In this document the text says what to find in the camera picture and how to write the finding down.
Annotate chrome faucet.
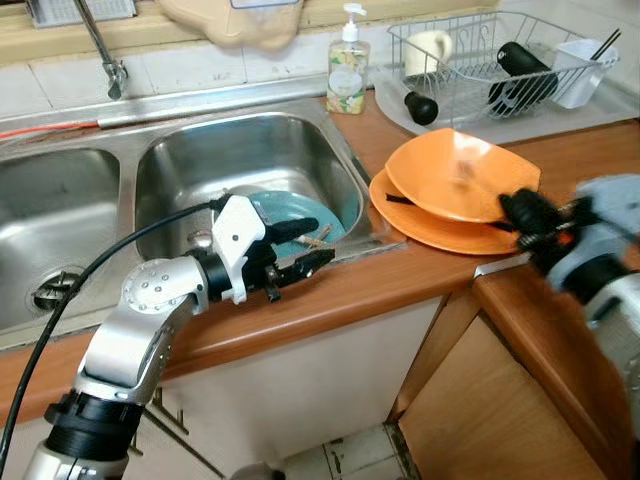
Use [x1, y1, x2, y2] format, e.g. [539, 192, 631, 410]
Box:
[70, 0, 130, 100]

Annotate grey drain tray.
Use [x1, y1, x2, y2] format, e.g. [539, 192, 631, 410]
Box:
[372, 74, 640, 137]

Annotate stainless steel double sink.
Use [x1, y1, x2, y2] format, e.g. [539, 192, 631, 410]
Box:
[0, 98, 382, 353]

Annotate black round knob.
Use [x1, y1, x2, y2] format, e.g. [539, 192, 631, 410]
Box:
[402, 89, 440, 127]

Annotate grey robot foot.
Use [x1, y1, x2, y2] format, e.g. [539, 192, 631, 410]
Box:
[227, 461, 287, 480]

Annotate orange plate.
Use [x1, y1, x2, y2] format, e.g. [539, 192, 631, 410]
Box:
[368, 167, 527, 257]

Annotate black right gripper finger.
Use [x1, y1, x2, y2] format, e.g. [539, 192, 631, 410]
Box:
[499, 188, 561, 224]
[512, 220, 566, 253]

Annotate dark chopsticks in holder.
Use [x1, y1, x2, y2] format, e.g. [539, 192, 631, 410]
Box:
[589, 27, 624, 62]

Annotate white plastic utensil holder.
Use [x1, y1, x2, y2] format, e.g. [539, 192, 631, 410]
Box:
[549, 39, 607, 110]

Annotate yellow soap pump bottle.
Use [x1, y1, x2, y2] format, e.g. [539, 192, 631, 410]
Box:
[325, 2, 372, 115]

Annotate wooden cabinet door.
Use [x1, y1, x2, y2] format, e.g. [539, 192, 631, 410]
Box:
[396, 312, 611, 480]

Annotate teal round plate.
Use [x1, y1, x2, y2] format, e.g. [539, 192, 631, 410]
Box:
[244, 189, 349, 252]

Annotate metal cabinet handle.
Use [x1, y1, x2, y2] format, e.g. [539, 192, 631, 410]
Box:
[149, 389, 192, 433]
[123, 428, 148, 458]

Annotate orange bowl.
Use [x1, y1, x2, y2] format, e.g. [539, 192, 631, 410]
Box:
[384, 127, 542, 224]

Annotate cream mug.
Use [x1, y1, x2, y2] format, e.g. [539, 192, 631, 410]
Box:
[403, 29, 455, 79]

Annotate beige cloth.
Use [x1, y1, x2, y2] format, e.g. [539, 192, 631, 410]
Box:
[155, 0, 304, 51]

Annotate black flask bottle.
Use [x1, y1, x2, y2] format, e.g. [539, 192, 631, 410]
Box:
[486, 41, 560, 117]

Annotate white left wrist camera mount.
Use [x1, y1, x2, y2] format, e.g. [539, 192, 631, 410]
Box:
[209, 194, 270, 305]

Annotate white wire dish rack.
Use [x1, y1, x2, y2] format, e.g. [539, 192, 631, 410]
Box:
[387, 11, 622, 124]

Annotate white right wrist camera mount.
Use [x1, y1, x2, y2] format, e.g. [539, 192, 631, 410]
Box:
[570, 174, 640, 267]

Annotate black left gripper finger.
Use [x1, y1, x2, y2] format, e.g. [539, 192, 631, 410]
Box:
[264, 217, 322, 244]
[275, 247, 337, 285]

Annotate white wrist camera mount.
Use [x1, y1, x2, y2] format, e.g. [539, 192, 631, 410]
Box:
[209, 194, 270, 305]
[570, 174, 640, 267]

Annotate white cabinet front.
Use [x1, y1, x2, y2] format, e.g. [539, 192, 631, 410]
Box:
[0, 296, 448, 480]

